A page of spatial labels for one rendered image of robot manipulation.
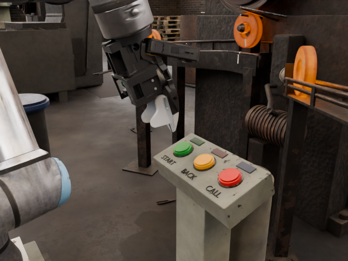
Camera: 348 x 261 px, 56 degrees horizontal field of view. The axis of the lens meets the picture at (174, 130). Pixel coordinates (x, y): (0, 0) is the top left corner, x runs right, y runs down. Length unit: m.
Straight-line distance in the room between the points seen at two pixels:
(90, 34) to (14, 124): 3.26
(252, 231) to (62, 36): 3.10
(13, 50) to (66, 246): 2.40
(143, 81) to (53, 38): 3.05
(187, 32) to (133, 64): 3.86
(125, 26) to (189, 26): 3.88
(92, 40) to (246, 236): 3.70
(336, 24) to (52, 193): 1.12
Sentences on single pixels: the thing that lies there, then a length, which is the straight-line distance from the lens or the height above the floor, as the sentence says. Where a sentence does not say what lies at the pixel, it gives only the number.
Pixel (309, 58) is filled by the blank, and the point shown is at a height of 0.75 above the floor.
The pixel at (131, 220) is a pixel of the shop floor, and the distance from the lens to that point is 1.54.
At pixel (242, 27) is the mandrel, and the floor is 0.82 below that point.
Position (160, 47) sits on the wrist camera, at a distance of 0.58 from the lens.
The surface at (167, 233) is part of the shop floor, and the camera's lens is 1.45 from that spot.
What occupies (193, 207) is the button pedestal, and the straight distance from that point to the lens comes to 0.65.
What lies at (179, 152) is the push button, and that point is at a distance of 0.68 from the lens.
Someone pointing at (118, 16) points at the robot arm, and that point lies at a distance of 0.54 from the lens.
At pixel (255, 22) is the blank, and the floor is 0.84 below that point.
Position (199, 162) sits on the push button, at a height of 0.61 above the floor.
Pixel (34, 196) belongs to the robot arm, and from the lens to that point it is 1.00.
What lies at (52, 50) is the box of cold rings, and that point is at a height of 0.54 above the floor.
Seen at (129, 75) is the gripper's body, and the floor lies 0.77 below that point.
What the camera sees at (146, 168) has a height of 0.01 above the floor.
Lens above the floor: 0.87
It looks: 19 degrees down
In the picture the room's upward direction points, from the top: straight up
